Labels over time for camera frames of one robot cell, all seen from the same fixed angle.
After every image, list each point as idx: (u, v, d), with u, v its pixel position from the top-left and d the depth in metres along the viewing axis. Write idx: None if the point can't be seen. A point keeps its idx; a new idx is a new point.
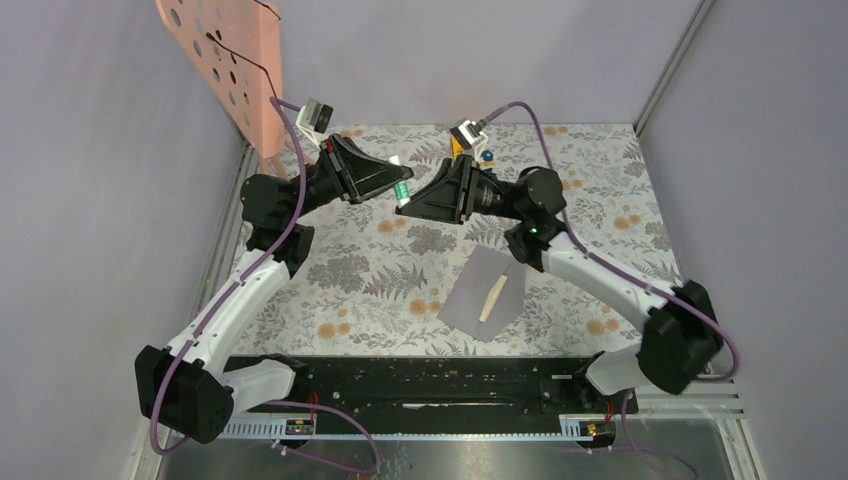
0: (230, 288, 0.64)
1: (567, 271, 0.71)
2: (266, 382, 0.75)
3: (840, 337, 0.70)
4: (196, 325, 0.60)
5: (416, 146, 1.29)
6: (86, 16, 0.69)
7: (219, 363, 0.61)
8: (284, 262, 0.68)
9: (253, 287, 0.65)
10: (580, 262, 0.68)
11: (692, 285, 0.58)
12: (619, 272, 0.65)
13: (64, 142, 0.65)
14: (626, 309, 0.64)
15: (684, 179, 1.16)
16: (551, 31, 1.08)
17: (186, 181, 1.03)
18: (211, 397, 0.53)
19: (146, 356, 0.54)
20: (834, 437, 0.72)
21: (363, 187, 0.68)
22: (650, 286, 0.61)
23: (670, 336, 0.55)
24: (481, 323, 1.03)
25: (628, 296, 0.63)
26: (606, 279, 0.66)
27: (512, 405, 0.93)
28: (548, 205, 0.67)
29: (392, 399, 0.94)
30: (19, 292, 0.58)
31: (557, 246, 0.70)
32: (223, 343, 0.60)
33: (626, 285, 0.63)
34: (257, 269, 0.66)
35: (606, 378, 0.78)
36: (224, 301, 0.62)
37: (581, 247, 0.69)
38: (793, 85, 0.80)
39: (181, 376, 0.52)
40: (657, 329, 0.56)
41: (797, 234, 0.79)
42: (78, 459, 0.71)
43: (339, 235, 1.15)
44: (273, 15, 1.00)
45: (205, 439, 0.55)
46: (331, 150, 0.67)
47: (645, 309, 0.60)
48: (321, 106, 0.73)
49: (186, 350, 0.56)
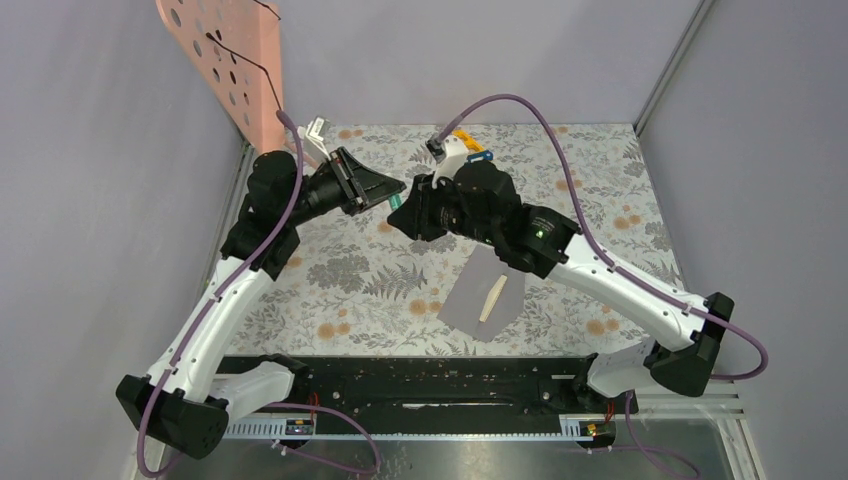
0: (205, 306, 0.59)
1: (583, 283, 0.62)
2: (265, 387, 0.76)
3: (839, 336, 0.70)
4: (174, 350, 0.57)
5: (416, 146, 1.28)
6: (86, 15, 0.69)
7: (206, 385, 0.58)
8: (264, 269, 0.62)
9: (231, 302, 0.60)
10: (604, 276, 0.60)
11: (720, 300, 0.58)
12: (653, 289, 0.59)
13: (67, 141, 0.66)
14: (656, 329, 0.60)
15: (684, 179, 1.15)
16: (551, 31, 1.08)
17: (186, 181, 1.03)
18: (200, 421, 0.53)
19: (126, 386, 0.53)
20: (832, 437, 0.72)
21: (368, 194, 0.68)
22: (690, 306, 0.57)
23: (709, 360, 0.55)
24: (480, 323, 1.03)
25: (666, 319, 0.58)
26: (638, 296, 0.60)
27: (512, 405, 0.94)
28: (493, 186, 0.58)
29: (392, 399, 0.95)
30: (21, 291, 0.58)
31: (576, 260, 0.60)
32: (205, 367, 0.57)
33: (662, 305, 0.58)
34: (233, 282, 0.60)
35: (610, 383, 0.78)
36: (200, 322, 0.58)
37: (607, 260, 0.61)
38: (791, 85, 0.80)
39: (165, 404, 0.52)
40: (706, 356, 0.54)
41: (795, 233, 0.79)
42: (78, 459, 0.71)
43: (340, 235, 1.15)
44: (274, 16, 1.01)
45: (200, 453, 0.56)
46: (340, 160, 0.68)
47: (688, 333, 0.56)
48: (326, 124, 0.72)
49: (164, 380, 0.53)
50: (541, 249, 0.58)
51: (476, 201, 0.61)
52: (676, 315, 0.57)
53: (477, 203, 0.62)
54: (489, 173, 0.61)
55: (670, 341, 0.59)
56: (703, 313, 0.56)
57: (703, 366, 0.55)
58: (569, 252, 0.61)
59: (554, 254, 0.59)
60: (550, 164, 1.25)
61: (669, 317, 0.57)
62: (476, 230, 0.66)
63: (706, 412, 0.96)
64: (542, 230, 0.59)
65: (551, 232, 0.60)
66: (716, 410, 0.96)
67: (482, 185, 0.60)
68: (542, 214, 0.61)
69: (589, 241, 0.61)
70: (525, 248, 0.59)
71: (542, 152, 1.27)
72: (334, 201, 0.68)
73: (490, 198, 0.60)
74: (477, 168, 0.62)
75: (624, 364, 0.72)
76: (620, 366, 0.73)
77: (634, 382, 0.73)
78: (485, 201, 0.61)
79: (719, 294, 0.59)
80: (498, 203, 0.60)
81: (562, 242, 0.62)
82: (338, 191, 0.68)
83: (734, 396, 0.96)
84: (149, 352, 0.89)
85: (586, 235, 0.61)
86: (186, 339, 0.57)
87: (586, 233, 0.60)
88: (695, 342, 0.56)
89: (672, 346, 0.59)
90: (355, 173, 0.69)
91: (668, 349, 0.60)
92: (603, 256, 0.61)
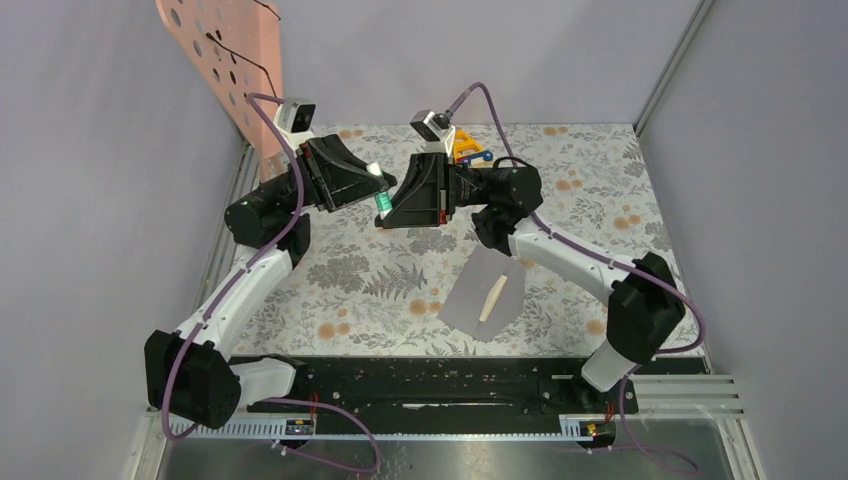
0: (236, 276, 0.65)
1: (531, 252, 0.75)
2: (270, 377, 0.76)
3: (840, 337, 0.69)
4: (205, 309, 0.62)
5: (416, 146, 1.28)
6: (86, 15, 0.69)
7: (228, 347, 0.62)
8: (288, 252, 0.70)
9: (260, 274, 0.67)
10: (545, 243, 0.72)
11: (651, 257, 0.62)
12: (583, 249, 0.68)
13: (66, 141, 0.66)
14: (591, 286, 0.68)
15: (684, 178, 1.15)
16: (551, 31, 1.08)
17: (186, 180, 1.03)
18: (220, 383, 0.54)
19: (156, 340, 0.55)
20: (833, 437, 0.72)
21: (337, 197, 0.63)
22: (614, 261, 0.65)
23: (630, 304, 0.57)
24: (481, 323, 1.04)
25: (593, 273, 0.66)
26: (572, 258, 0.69)
27: (512, 405, 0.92)
28: (527, 202, 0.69)
29: (392, 399, 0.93)
30: (19, 292, 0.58)
31: (524, 230, 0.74)
32: (232, 327, 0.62)
33: (591, 261, 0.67)
34: (262, 257, 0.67)
35: (598, 373, 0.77)
36: (231, 287, 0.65)
37: (544, 229, 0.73)
38: (791, 84, 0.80)
39: (193, 357, 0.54)
40: (622, 302, 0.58)
41: (796, 234, 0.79)
42: (78, 461, 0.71)
43: (340, 235, 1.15)
44: (273, 15, 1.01)
45: (214, 424, 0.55)
46: (309, 156, 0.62)
47: (609, 283, 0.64)
48: (294, 109, 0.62)
49: (196, 332, 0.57)
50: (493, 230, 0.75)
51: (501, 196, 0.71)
52: (602, 268, 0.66)
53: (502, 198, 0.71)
54: (534, 188, 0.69)
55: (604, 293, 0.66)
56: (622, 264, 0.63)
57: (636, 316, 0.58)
58: (518, 226, 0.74)
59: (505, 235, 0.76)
60: (550, 163, 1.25)
61: (595, 271, 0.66)
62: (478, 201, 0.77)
63: (706, 412, 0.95)
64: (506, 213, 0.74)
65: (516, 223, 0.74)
66: (716, 411, 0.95)
67: (525, 199, 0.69)
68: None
69: (534, 218, 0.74)
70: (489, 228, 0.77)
71: (543, 152, 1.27)
72: (306, 198, 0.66)
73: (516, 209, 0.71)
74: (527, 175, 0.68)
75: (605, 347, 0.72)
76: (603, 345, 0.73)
77: (614, 365, 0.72)
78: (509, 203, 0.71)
79: (652, 254, 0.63)
80: (519, 213, 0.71)
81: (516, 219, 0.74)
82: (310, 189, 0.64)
83: (733, 396, 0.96)
84: None
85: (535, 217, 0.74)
86: (217, 300, 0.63)
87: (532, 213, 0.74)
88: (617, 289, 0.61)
89: (605, 299, 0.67)
90: (324, 170, 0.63)
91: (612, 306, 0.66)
92: (542, 225, 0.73)
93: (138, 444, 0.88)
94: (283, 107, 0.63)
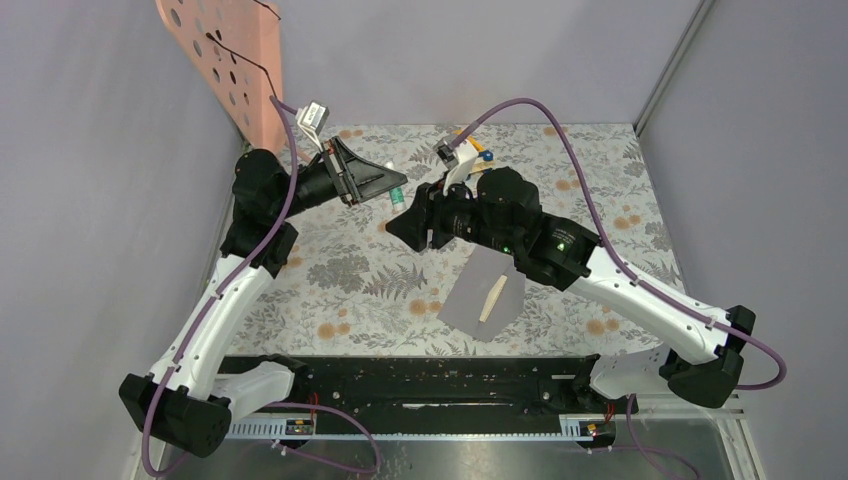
0: (206, 304, 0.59)
1: (602, 295, 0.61)
2: (266, 387, 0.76)
3: (840, 339, 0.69)
4: (176, 348, 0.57)
5: (416, 146, 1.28)
6: (86, 16, 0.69)
7: (207, 383, 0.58)
8: (264, 266, 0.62)
9: (233, 299, 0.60)
10: (626, 289, 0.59)
11: (742, 313, 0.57)
12: (678, 304, 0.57)
13: (66, 142, 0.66)
14: (676, 342, 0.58)
15: (684, 177, 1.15)
16: (551, 32, 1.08)
17: (186, 181, 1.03)
18: (204, 421, 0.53)
19: (128, 384, 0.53)
20: (834, 438, 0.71)
21: (361, 189, 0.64)
22: (715, 322, 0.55)
23: (731, 376, 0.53)
24: (481, 323, 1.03)
25: (689, 333, 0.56)
26: (662, 311, 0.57)
27: (512, 405, 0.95)
28: (508, 197, 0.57)
29: (392, 399, 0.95)
30: (19, 293, 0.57)
31: (596, 272, 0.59)
32: (208, 363, 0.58)
33: (685, 319, 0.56)
34: (234, 279, 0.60)
35: (615, 387, 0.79)
36: (202, 319, 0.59)
37: (629, 273, 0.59)
38: (791, 85, 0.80)
39: (169, 403, 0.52)
40: (720, 369, 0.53)
41: (795, 234, 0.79)
42: (77, 463, 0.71)
43: (340, 235, 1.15)
44: (273, 15, 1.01)
45: (204, 451, 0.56)
46: (332, 152, 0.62)
47: (711, 349, 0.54)
48: (322, 110, 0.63)
49: (167, 378, 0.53)
50: (563, 262, 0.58)
51: (499, 214, 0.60)
52: (699, 329, 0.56)
53: (498, 214, 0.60)
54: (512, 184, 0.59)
55: (692, 354, 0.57)
56: (727, 328, 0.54)
57: (724, 381, 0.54)
58: (592, 266, 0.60)
59: (577, 268, 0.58)
60: (551, 163, 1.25)
61: (692, 332, 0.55)
62: (494, 240, 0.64)
63: (706, 412, 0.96)
64: (564, 242, 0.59)
65: (573, 244, 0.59)
66: (715, 410, 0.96)
67: (509, 195, 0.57)
68: (561, 226, 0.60)
69: (609, 251, 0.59)
70: (547, 260, 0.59)
71: (543, 152, 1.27)
72: (326, 193, 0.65)
73: (515, 210, 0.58)
74: (502, 176, 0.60)
75: (638, 370, 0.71)
76: (632, 371, 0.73)
77: (634, 383, 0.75)
78: (509, 212, 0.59)
79: (740, 308, 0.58)
80: (521, 215, 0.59)
81: (583, 255, 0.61)
82: (330, 184, 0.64)
83: (734, 396, 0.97)
84: (149, 353, 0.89)
85: (608, 248, 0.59)
86: (188, 337, 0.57)
87: (608, 245, 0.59)
88: (719, 357, 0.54)
89: (686, 354, 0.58)
90: (348, 164, 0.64)
91: (687, 361, 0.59)
92: (625, 268, 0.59)
93: (138, 444, 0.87)
94: (301, 108, 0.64)
